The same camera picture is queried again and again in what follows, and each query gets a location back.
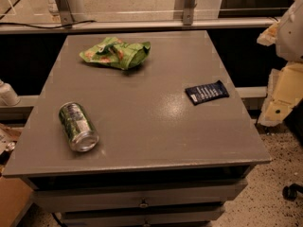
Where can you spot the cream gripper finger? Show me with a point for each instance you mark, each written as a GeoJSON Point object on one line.
{"type": "Point", "coordinates": [284, 92]}

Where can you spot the green rice chip bag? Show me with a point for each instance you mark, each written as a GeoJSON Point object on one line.
{"type": "Point", "coordinates": [116, 53]}

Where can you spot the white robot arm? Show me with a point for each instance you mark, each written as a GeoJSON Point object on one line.
{"type": "Point", "coordinates": [286, 34]}

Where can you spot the dark blue snack packet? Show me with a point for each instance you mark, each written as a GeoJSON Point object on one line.
{"type": "Point", "coordinates": [206, 92]}

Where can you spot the black caster wheel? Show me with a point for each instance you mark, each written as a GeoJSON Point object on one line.
{"type": "Point", "coordinates": [290, 192]}

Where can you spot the grey drawer cabinet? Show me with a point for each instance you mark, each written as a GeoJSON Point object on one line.
{"type": "Point", "coordinates": [160, 160]}

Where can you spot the green soda can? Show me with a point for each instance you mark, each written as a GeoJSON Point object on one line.
{"type": "Point", "coordinates": [78, 128]}

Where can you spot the cardboard box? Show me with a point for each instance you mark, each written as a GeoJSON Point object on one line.
{"type": "Point", "coordinates": [14, 194]}

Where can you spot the grey metal bracket right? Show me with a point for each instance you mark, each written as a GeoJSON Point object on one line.
{"type": "Point", "coordinates": [188, 7]}

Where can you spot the grey metal bracket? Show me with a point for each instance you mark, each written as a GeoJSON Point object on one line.
{"type": "Point", "coordinates": [188, 7]}
{"type": "Point", "coordinates": [64, 12]}

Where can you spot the grey metal bracket left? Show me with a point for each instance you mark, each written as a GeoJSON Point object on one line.
{"type": "Point", "coordinates": [64, 12]}

